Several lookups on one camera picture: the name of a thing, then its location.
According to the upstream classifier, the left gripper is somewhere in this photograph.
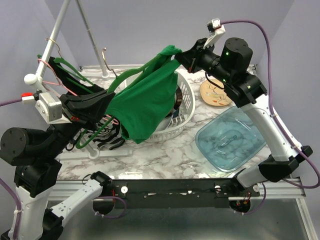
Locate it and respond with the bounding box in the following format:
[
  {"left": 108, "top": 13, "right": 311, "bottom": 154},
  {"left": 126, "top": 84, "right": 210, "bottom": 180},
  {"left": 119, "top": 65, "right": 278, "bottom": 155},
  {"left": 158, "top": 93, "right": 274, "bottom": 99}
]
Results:
[{"left": 42, "top": 88, "right": 116, "bottom": 159}]

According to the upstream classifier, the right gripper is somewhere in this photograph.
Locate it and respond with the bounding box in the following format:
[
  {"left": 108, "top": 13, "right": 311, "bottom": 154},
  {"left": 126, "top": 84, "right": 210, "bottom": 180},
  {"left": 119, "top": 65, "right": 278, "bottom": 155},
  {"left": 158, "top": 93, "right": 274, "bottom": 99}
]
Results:
[{"left": 176, "top": 37, "right": 233, "bottom": 84}]

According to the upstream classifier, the black tank top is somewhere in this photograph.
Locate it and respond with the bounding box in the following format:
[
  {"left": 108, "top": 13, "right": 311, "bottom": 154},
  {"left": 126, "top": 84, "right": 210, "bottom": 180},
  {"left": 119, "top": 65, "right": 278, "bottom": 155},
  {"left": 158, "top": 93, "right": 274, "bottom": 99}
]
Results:
[{"left": 48, "top": 56, "right": 104, "bottom": 95}]

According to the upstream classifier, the green hanger front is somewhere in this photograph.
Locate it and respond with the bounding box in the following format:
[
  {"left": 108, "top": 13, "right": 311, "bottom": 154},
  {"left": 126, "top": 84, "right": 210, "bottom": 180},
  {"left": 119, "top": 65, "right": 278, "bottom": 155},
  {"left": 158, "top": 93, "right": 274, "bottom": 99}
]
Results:
[{"left": 75, "top": 56, "right": 157, "bottom": 149}]

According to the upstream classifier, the green hanger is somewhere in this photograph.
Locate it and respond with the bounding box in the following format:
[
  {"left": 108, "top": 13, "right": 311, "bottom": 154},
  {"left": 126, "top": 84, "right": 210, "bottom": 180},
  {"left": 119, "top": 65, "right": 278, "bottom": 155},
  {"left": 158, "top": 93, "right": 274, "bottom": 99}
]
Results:
[
  {"left": 75, "top": 56, "right": 157, "bottom": 149},
  {"left": 54, "top": 57, "right": 94, "bottom": 95}
]

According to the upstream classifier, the green tank top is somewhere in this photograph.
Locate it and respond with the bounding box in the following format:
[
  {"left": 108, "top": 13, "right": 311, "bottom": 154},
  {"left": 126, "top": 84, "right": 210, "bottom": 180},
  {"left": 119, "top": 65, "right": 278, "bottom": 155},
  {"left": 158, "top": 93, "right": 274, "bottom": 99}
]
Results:
[{"left": 105, "top": 45, "right": 182, "bottom": 144}]

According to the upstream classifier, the green hanger back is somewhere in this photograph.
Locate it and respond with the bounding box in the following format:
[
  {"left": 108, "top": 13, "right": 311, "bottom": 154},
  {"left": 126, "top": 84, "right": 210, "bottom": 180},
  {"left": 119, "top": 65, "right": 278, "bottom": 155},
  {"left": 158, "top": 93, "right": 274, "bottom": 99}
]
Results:
[{"left": 54, "top": 57, "right": 94, "bottom": 95}]

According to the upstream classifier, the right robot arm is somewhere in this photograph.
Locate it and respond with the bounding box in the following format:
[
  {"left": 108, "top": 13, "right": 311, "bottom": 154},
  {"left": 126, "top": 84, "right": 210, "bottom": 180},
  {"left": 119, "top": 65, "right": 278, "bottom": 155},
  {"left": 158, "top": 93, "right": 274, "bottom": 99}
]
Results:
[{"left": 174, "top": 37, "right": 313, "bottom": 196}]

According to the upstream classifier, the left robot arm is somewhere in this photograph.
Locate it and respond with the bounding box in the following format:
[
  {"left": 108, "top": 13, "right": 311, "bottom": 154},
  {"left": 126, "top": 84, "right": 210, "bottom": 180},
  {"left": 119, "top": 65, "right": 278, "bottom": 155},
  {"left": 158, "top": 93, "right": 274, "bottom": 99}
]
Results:
[{"left": 0, "top": 90, "right": 115, "bottom": 240}]

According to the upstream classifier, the zebra striped tank top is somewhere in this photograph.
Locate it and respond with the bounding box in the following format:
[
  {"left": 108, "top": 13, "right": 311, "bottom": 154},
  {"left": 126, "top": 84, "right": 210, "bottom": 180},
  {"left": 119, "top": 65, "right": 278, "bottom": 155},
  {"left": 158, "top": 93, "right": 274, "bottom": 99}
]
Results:
[{"left": 92, "top": 123, "right": 126, "bottom": 151}]

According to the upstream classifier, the white clothes rack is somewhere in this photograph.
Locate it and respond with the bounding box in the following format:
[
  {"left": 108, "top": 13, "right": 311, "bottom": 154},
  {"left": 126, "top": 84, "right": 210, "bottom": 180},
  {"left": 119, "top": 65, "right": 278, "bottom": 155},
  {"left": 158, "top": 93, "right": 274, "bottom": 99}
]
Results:
[{"left": 23, "top": 0, "right": 133, "bottom": 161}]

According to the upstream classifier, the dark patterned plate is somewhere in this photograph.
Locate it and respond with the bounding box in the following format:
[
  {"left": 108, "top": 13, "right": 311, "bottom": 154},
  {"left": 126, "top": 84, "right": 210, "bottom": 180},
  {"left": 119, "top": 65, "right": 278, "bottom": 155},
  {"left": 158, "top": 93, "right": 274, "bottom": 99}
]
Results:
[{"left": 173, "top": 86, "right": 183, "bottom": 112}]

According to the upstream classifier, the beige bird plate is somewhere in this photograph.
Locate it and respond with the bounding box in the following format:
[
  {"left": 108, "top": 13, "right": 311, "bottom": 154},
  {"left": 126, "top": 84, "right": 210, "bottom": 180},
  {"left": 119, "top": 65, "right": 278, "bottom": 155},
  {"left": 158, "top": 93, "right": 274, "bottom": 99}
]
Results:
[{"left": 199, "top": 80, "right": 233, "bottom": 108}]

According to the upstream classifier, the white plastic basket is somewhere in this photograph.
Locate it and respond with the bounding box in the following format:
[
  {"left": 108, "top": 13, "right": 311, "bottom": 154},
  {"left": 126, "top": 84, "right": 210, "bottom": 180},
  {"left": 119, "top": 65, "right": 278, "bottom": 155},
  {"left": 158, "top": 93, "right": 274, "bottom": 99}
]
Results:
[{"left": 146, "top": 69, "right": 196, "bottom": 143}]

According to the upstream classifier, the white plate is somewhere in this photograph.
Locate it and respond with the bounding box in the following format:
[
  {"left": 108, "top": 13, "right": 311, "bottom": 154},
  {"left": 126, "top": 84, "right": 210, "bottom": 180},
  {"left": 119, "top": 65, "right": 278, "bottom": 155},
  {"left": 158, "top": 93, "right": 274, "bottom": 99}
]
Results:
[{"left": 154, "top": 116, "right": 172, "bottom": 133}]

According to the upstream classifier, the blue transparent bin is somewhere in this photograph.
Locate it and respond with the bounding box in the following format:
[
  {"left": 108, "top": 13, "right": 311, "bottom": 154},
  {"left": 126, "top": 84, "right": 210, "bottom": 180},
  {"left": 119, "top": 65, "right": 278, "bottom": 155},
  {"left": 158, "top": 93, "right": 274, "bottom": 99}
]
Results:
[{"left": 195, "top": 106, "right": 266, "bottom": 172}]

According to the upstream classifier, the pink wire hanger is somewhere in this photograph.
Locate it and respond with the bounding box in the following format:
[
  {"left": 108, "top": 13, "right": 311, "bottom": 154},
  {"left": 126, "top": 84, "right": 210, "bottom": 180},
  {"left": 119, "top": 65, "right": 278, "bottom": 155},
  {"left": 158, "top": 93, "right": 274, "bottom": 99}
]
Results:
[{"left": 37, "top": 58, "right": 119, "bottom": 125}]

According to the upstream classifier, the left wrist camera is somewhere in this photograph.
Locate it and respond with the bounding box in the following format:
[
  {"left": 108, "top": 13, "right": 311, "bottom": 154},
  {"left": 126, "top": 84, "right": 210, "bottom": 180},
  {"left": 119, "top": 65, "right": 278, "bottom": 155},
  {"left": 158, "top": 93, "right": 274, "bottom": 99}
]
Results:
[{"left": 35, "top": 92, "right": 70, "bottom": 125}]

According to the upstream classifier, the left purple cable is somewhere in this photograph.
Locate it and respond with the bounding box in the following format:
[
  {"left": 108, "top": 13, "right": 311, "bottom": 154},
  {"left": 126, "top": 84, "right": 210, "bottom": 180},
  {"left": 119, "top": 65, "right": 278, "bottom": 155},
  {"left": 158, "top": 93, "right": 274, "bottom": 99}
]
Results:
[{"left": 0, "top": 91, "right": 35, "bottom": 238}]

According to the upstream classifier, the purple cable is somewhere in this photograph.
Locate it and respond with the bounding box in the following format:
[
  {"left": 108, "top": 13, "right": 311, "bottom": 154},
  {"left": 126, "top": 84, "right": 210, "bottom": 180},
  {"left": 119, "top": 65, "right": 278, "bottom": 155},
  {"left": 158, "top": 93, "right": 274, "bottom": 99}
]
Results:
[
  {"left": 0, "top": 91, "right": 35, "bottom": 238},
  {"left": 219, "top": 19, "right": 320, "bottom": 188}
]

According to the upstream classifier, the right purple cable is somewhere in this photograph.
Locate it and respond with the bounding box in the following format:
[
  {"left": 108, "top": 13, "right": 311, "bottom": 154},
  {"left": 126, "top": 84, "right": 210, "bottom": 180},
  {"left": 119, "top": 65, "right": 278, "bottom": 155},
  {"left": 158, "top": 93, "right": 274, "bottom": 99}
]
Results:
[{"left": 219, "top": 19, "right": 320, "bottom": 188}]

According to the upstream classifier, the black base frame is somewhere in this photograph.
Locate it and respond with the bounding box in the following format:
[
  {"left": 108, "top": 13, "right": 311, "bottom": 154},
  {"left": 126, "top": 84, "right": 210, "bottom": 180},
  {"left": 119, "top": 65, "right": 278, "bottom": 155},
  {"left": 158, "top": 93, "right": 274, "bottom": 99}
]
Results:
[{"left": 92, "top": 174, "right": 251, "bottom": 216}]

